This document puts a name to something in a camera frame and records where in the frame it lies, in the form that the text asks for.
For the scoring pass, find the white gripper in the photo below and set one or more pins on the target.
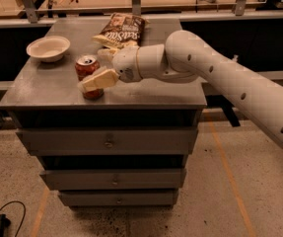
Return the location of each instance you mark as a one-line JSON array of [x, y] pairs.
[[125, 64]]

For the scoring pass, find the grey drawer cabinet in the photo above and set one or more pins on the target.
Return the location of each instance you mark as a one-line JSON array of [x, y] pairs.
[[45, 96]]

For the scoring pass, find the white paper bowl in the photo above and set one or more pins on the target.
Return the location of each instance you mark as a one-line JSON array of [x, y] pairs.
[[48, 49]]

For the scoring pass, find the grey drawer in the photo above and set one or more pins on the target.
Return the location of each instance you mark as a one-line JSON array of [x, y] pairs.
[[119, 197], [67, 142], [114, 179]]

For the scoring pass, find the red coke can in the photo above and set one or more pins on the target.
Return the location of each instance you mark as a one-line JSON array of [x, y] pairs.
[[86, 65]]

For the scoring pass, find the middle grey drawer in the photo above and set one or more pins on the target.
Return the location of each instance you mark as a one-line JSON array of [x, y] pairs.
[[114, 179]]

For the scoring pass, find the brown chip bag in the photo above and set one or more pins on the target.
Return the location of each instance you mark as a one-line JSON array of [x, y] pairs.
[[122, 30]]

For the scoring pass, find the bottom grey drawer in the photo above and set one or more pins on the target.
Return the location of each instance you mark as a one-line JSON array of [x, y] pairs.
[[119, 197]]

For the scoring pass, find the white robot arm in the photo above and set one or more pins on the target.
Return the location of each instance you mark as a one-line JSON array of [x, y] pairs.
[[184, 57]]

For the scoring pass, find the top grey drawer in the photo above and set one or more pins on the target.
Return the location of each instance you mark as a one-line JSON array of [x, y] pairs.
[[67, 142]]

